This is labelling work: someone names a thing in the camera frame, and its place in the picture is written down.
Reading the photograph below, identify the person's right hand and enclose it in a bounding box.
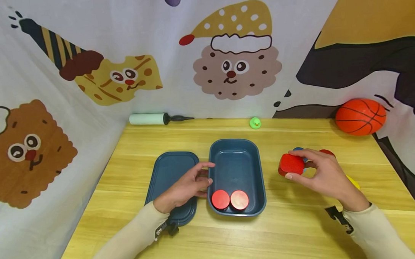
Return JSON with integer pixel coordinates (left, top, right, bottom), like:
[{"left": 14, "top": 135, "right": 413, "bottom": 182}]
[{"left": 284, "top": 146, "right": 372, "bottom": 215}]

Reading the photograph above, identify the white hand air pump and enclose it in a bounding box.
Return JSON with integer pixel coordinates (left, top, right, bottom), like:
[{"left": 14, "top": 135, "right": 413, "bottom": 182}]
[{"left": 129, "top": 111, "right": 195, "bottom": 126}]

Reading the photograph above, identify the dark blue plastic box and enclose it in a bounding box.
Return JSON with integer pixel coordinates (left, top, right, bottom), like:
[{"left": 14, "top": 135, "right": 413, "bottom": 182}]
[{"left": 204, "top": 137, "right": 268, "bottom": 219}]

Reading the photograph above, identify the dark blue plastic lid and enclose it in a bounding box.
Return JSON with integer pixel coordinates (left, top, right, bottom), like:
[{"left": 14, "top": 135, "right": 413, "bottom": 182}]
[{"left": 143, "top": 150, "right": 202, "bottom": 228}]

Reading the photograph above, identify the yellow wooden block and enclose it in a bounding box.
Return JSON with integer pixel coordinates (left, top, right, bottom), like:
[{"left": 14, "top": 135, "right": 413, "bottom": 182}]
[{"left": 346, "top": 174, "right": 361, "bottom": 190}]

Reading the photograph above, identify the person's left forearm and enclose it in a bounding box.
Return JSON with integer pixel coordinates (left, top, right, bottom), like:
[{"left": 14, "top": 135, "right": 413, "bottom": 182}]
[{"left": 80, "top": 201, "right": 172, "bottom": 259}]

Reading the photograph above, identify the person's left hand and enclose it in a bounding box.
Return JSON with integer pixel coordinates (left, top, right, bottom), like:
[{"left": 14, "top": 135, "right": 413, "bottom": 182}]
[{"left": 151, "top": 161, "right": 218, "bottom": 215}]

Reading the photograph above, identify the person's right forearm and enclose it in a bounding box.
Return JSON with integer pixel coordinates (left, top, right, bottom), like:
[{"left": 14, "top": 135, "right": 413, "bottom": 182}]
[{"left": 341, "top": 200, "right": 415, "bottom": 259}]

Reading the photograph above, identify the blue wooden block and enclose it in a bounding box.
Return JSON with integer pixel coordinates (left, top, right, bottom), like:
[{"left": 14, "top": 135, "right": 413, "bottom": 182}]
[{"left": 292, "top": 147, "right": 309, "bottom": 164}]

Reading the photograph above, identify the black wrist band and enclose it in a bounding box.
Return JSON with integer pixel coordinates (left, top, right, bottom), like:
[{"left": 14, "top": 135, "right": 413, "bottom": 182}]
[
  {"left": 325, "top": 205, "right": 354, "bottom": 235},
  {"left": 154, "top": 219, "right": 180, "bottom": 238}
]

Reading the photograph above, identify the orange basketball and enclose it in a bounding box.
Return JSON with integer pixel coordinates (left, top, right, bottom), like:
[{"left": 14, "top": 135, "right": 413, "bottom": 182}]
[{"left": 334, "top": 98, "right": 388, "bottom": 137}]

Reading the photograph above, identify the red wooden cylinder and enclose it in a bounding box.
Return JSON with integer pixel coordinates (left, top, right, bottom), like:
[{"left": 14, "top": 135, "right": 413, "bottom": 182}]
[
  {"left": 229, "top": 189, "right": 250, "bottom": 211},
  {"left": 211, "top": 189, "right": 231, "bottom": 211}
]

